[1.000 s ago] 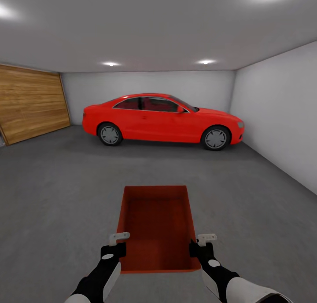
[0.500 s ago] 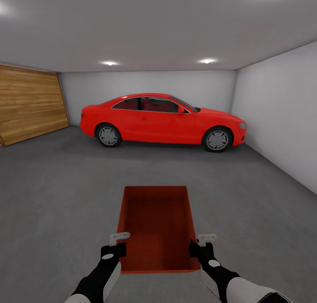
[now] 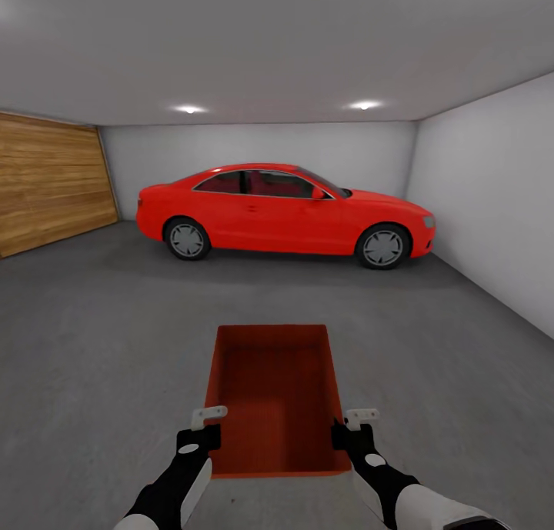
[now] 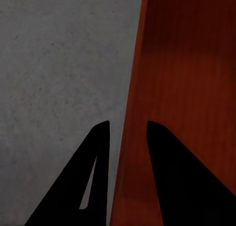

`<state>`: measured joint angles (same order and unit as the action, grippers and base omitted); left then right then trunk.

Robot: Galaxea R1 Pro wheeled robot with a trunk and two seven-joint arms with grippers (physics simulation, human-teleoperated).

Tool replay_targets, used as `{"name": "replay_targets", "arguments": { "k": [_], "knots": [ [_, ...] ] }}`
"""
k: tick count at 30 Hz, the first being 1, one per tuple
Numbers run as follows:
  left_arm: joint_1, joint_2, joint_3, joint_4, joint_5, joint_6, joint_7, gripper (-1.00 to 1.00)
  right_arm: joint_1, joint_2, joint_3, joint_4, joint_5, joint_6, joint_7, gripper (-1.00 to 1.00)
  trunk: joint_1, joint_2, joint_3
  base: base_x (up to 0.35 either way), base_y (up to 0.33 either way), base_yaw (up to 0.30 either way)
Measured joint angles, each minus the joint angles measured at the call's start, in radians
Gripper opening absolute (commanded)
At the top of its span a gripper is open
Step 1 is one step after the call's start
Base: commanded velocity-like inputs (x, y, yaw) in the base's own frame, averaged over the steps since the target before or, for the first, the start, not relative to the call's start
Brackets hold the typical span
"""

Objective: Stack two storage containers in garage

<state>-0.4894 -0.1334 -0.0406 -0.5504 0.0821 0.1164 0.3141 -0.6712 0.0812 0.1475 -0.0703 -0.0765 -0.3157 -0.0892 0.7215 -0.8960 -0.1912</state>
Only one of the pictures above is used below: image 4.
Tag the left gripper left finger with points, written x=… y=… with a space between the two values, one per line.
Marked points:
x=60 y=205

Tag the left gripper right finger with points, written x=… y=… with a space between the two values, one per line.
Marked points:
x=189 y=193

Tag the storage box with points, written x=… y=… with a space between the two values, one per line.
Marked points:
x=183 y=77

